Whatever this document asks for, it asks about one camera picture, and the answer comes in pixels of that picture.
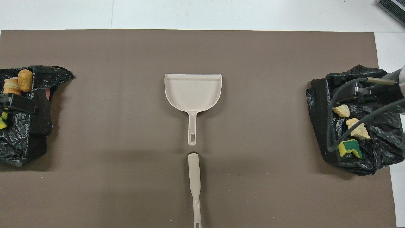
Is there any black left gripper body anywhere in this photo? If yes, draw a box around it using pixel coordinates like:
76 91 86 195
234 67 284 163
0 93 12 111

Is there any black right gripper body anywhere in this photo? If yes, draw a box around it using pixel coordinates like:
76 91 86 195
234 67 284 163
370 84 403 103

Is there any golden croissant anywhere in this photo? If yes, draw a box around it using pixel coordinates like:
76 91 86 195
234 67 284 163
345 118 371 140
3 78 22 96

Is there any brown oblong bread roll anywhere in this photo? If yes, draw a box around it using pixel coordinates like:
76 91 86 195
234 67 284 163
18 69 34 92

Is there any pale bread chunk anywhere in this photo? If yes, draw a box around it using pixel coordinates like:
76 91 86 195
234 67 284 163
332 105 350 118

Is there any beige plastic dustpan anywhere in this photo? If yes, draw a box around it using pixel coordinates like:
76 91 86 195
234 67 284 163
164 74 223 146

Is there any beige hand brush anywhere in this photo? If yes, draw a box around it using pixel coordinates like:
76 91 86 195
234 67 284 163
188 153 203 228

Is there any black bag lined trash bin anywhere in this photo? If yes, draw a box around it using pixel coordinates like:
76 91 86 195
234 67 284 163
306 65 405 176
0 65 75 167

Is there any dark grey striped panel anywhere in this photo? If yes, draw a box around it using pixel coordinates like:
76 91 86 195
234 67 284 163
377 0 405 27

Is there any brown table mat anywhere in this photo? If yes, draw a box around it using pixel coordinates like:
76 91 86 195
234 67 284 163
0 29 397 228

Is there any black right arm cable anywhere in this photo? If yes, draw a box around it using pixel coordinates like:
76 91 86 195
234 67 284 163
327 77 405 153

